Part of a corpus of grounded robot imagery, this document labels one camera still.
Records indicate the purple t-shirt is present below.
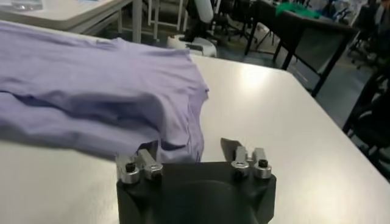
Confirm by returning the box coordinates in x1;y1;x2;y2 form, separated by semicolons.
0;19;210;165

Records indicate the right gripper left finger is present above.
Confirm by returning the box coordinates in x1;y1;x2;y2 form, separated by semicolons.
115;147;164;184

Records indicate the black rolling chair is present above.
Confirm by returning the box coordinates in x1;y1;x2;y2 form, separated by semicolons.
342;60;390;180

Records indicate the white rectangular table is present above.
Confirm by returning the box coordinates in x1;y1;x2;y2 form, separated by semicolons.
0;0;144;44

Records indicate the green cloth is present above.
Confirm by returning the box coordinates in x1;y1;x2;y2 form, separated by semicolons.
275;1;322;19

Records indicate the white humanoid robot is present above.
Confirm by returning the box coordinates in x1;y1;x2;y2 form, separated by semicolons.
166;0;218;58

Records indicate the clear plastic water bottle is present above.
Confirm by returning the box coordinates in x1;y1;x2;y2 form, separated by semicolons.
11;0;43;11

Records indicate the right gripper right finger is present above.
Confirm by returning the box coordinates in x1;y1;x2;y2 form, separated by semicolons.
221;137;273;180

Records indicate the black table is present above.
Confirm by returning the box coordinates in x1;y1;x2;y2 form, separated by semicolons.
243;0;359;98

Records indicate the black office chair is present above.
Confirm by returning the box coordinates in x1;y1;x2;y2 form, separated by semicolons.
213;0;260;45

